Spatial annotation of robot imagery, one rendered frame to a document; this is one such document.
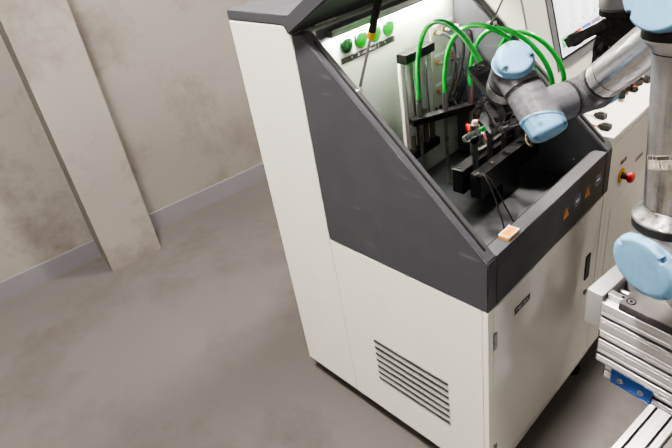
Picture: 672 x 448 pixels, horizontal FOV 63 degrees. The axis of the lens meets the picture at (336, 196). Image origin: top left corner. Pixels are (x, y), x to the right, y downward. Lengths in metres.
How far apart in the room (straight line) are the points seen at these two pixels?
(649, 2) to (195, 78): 2.99
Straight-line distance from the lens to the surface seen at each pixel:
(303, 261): 1.99
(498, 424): 1.87
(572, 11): 2.14
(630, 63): 1.10
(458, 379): 1.74
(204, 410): 2.47
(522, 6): 1.89
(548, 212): 1.59
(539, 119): 1.10
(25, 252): 3.57
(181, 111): 3.55
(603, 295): 1.25
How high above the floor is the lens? 1.80
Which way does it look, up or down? 30 degrees down
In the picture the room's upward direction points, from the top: 10 degrees counter-clockwise
